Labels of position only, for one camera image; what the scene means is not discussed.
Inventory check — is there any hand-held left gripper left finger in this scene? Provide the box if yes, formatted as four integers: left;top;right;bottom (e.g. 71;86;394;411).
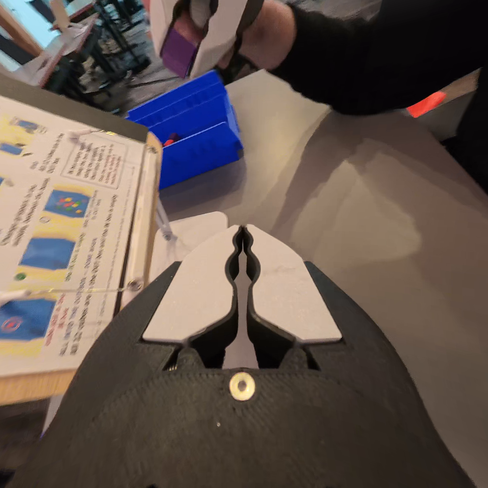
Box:
142;225;244;365

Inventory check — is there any orange sticker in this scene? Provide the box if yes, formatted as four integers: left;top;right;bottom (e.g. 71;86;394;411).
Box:
406;91;447;119

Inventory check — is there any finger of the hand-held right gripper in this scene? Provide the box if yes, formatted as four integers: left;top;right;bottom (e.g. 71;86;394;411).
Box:
150;0;177;47
191;0;250;79

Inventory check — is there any person's right forearm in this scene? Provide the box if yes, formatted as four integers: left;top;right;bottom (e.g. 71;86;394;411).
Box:
269;0;488;115

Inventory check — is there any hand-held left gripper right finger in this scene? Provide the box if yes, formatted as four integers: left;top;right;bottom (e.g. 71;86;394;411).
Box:
244;224;342;367

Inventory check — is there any instruction sheet on wooden stand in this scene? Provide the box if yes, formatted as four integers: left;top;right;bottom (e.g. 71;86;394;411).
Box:
0;72;229;405

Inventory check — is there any blue plastic bin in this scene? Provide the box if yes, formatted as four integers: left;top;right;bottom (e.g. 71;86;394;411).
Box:
126;70;245;190

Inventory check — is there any printed instruction sheet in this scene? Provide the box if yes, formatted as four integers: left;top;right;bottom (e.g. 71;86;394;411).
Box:
0;95;147;376

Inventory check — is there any person's right hand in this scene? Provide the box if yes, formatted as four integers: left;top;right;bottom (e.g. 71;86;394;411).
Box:
224;0;298;72

